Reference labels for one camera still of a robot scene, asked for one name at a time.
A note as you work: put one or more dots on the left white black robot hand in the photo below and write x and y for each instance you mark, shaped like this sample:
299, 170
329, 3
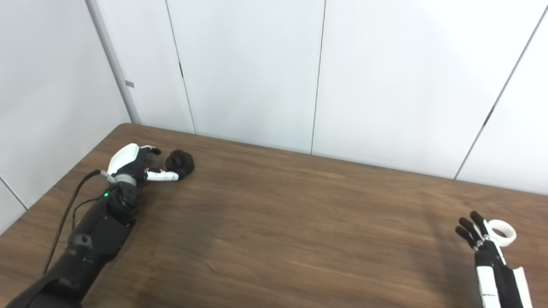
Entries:
124, 158

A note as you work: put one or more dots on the grey wall corner trim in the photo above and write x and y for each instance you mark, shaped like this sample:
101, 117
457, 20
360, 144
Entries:
113, 64

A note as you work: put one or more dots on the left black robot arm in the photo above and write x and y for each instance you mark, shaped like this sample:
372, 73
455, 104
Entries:
94, 239

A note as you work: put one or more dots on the round black part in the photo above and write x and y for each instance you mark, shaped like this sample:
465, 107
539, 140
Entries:
182, 162

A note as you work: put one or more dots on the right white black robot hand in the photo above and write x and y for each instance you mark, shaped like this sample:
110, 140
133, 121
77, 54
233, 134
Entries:
498, 278

